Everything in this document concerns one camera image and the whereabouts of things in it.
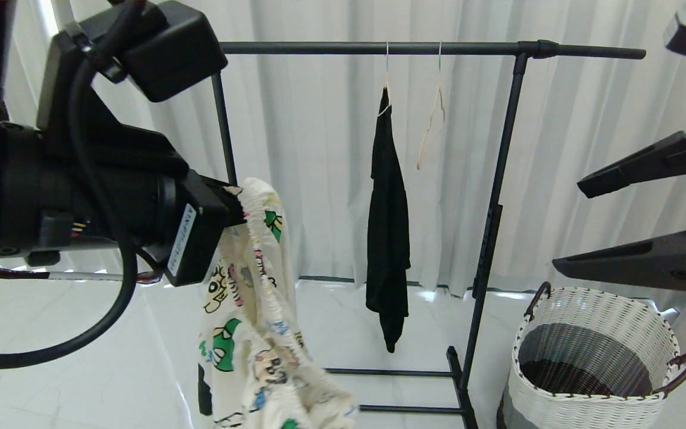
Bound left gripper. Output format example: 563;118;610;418
161;170;250;288

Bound cream printed garment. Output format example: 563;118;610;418
196;177;360;429

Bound black t-shirt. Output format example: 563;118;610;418
365;86;411;355

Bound pink clothes hanger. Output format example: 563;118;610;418
376;42;393;117
416;42;447;172

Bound white laundry basket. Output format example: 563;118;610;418
495;281;686;429

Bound black clothes rack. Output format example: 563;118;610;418
211;39;647;429

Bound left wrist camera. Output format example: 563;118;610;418
35;0;229;176

